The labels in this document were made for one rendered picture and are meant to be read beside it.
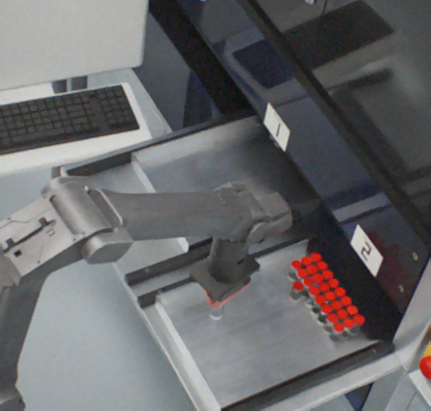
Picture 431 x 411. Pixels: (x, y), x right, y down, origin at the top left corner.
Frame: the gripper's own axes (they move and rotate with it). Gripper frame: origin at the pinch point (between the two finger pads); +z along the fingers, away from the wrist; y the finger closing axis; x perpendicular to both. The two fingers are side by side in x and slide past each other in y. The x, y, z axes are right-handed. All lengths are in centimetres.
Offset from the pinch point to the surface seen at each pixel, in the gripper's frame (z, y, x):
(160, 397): 113, 30, 35
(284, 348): 25.1, 16.9, -4.9
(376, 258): 9.5, 35.6, -7.0
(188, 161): 25, 33, 41
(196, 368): 22.7, -0.3, 1.2
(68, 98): 30, 27, 75
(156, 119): 56, 57, 75
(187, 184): 25, 29, 36
